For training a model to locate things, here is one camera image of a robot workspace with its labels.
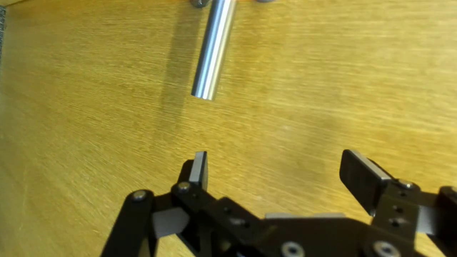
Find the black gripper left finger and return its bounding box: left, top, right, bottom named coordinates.
left=179, top=151, right=209, bottom=189

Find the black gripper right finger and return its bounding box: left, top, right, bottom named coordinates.
left=339, top=148, right=420, bottom=216

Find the silver metal door handle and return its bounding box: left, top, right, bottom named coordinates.
left=192, top=0, right=236, bottom=99

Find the wooden door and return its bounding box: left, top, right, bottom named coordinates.
left=0, top=0, right=457, bottom=257

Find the round metal door lock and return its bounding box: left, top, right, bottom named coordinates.
left=192, top=0, right=210, bottom=8

